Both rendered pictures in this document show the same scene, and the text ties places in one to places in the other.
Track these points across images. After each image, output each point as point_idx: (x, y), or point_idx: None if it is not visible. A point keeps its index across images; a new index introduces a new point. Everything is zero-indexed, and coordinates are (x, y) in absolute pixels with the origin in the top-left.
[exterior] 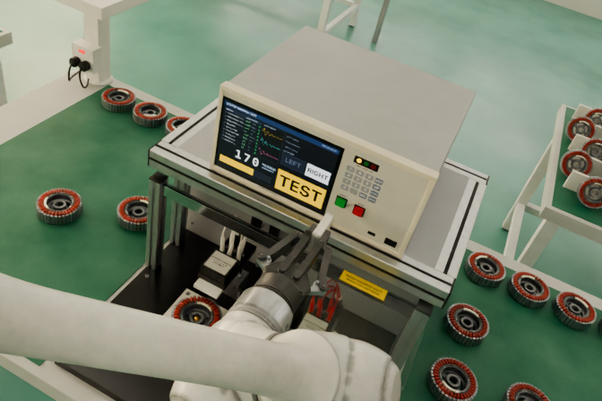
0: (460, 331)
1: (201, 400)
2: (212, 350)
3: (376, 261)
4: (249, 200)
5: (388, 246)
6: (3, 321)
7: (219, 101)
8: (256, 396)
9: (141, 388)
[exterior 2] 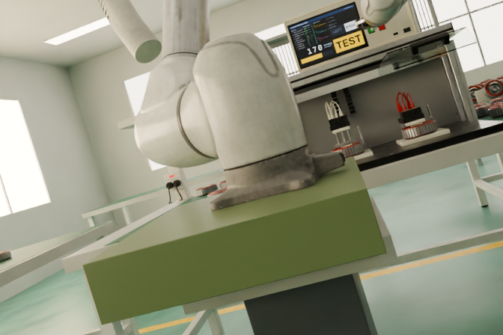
0: (487, 106)
1: None
2: None
3: (409, 38)
4: (329, 64)
5: (407, 33)
6: None
7: (287, 30)
8: None
9: None
